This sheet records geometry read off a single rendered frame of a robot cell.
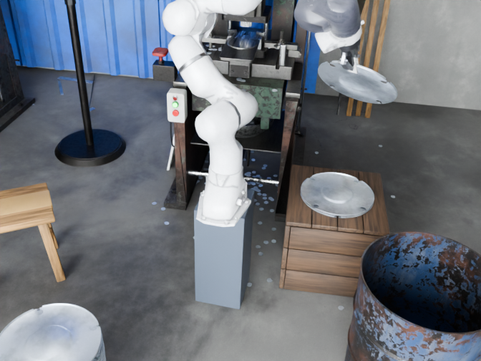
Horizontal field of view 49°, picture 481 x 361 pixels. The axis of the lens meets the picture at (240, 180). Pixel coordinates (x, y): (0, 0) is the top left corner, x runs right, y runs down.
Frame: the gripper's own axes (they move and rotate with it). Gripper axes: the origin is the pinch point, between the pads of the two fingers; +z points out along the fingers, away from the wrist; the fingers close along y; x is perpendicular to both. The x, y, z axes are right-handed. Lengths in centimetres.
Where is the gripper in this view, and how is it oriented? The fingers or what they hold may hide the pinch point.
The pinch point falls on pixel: (353, 64)
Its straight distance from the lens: 182.2
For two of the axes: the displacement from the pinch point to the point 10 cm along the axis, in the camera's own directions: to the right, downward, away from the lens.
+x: -8.8, -3.3, 3.5
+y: 3.9, -9.1, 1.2
